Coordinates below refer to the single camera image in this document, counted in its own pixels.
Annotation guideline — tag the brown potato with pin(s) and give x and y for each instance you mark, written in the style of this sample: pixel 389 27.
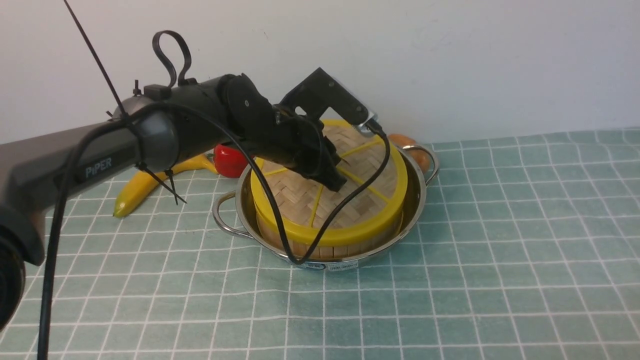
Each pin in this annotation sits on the brown potato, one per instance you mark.
pixel 421 157

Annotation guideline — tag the yellow banana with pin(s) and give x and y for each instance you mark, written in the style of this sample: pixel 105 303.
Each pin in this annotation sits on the yellow banana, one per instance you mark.
pixel 142 184

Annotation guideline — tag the red bell pepper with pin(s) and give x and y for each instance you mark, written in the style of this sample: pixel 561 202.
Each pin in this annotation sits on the red bell pepper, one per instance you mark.
pixel 229 162

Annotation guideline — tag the woven bamboo steamer lid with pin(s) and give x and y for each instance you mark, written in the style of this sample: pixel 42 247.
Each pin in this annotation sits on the woven bamboo steamer lid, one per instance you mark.
pixel 305 205

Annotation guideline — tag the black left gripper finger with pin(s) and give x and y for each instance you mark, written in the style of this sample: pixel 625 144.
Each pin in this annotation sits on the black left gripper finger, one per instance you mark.
pixel 330 178

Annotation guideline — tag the bamboo steamer basket yellow rim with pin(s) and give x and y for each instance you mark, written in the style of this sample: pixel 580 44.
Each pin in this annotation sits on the bamboo steamer basket yellow rim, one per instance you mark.
pixel 320 247

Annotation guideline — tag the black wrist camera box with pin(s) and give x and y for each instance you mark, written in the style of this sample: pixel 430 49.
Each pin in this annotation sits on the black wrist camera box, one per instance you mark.
pixel 320 91

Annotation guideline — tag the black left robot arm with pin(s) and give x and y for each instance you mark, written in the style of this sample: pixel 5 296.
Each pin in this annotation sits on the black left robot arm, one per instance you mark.
pixel 160 128

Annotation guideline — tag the stainless steel two-handled pot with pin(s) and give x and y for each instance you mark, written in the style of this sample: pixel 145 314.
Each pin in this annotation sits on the stainless steel two-handled pot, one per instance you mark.
pixel 244 212

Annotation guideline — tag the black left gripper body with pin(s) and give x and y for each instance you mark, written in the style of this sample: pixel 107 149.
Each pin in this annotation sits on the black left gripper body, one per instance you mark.
pixel 275 132

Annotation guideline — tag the green checkered tablecloth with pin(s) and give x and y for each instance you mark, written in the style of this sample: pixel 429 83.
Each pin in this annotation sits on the green checkered tablecloth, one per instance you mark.
pixel 527 249

